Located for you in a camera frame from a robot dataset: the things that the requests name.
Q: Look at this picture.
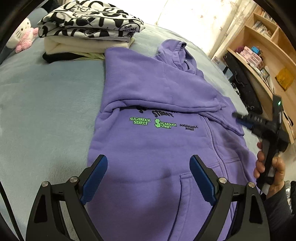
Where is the wooden bookshelf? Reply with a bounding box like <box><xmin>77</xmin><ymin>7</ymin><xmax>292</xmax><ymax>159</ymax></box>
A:
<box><xmin>227</xmin><ymin>6</ymin><xmax>295</xmax><ymax>143</ymax></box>

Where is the black white graffiti folded garment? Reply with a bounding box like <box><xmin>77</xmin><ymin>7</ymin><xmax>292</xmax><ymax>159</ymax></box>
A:
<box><xmin>38</xmin><ymin>1</ymin><xmax>144</xmax><ymax>42</ymax></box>

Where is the light blue fleece blanket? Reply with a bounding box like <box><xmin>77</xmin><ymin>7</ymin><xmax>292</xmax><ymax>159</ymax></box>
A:
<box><xmin>1</xmin><ymin>25</ymin><xmax>257</xmax><ymax>232</ymax></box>

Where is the floral curtain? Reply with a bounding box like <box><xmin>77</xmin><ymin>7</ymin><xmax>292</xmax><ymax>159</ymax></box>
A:
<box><xmin>142</xmin><ymin>1</ymin><xmax>256</xmax><ymax>58</ymax></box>

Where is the right forearm dark sleeve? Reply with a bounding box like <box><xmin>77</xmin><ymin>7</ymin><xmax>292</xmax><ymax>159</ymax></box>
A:
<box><xmin>263</xmin><ymin>185</ymin><xmax>295</xmax><ymax>240</ymax></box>

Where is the purple hoodie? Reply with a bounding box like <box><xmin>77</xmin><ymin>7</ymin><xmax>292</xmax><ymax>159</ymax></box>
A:
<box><xmin>88</xmin><ymin>40</ymin><xmax>256</xmax><ymax>240</ymax></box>

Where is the person's right hand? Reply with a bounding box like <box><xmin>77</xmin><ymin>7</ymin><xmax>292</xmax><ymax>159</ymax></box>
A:
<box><xmin>253</xmin><ymin>141</ymin><xmax>287</xmax><ymax>199</ymax></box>

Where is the cream folded garment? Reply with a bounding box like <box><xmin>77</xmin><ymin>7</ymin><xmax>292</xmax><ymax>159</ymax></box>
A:
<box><xmin>44</xmin><ymin>36</ymin><xmax>135</xmax><ymax>54</ymax></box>

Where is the Hello Kitty plush toy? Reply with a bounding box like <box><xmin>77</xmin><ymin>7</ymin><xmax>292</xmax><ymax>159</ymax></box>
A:
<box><xmin>6</xmin><ymin>18</ymin><xmax>39</xmax><ymax>53</ymax></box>

